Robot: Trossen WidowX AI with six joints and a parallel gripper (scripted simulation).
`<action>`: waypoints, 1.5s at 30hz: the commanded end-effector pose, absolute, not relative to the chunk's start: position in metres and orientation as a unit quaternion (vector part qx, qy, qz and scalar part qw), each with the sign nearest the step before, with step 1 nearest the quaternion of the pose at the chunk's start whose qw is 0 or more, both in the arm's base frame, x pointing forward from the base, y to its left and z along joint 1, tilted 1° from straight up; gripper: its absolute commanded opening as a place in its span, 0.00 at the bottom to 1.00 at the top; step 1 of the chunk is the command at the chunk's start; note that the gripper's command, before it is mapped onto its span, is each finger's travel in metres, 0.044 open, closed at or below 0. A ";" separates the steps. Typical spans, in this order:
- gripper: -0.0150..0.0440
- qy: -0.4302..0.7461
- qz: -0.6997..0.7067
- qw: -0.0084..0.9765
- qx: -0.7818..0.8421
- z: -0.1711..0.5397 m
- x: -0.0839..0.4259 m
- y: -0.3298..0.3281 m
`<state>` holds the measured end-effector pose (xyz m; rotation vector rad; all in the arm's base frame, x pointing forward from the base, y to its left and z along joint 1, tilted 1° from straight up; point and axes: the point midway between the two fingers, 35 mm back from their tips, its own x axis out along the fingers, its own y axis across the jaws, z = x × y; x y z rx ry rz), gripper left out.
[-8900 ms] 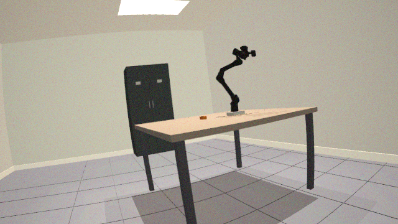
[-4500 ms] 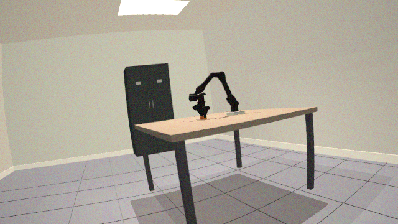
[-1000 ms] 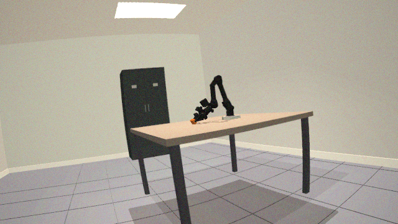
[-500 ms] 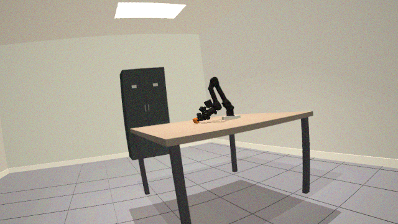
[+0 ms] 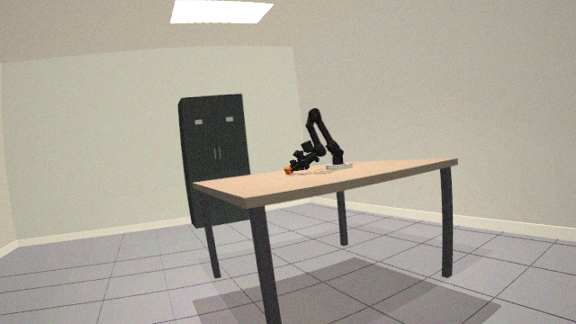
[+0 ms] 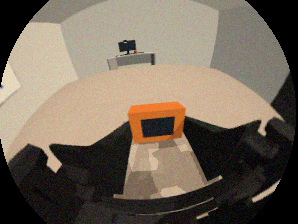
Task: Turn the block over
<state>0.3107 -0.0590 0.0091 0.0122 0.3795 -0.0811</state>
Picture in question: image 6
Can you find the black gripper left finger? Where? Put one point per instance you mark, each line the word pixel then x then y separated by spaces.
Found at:
pixel 107 158

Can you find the orange block with dark square face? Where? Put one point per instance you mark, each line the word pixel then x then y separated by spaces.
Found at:
pixel 156 122

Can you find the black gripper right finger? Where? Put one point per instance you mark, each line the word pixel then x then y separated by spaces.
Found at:
pixel 212 145

